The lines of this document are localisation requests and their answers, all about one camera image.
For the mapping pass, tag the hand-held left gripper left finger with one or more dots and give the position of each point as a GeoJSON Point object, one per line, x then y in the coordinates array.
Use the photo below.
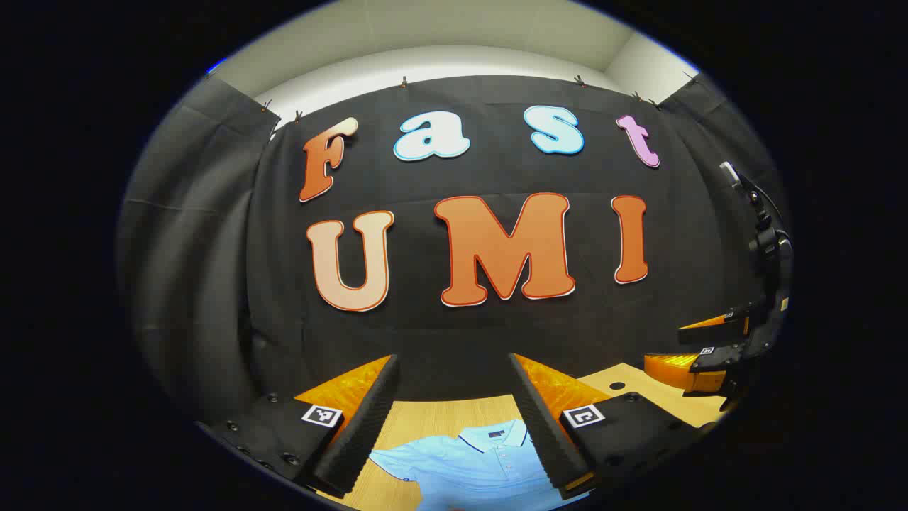
{"type": "Point", "coordinates": [362, 426]}

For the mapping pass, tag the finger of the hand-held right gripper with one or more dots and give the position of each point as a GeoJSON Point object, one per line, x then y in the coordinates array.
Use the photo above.
{"type": "Point", "coordinates": [674, 372]}
{"type": "Point", "coordinates": [709, 333]}

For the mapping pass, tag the light blue T-shirt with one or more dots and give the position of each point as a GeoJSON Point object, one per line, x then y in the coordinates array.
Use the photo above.
{"type": "Point", "coordinates": [468, 468]}

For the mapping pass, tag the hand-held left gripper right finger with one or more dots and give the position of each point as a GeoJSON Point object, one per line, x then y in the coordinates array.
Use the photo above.
{"type": "Point", "coordinates": [546, 433]}

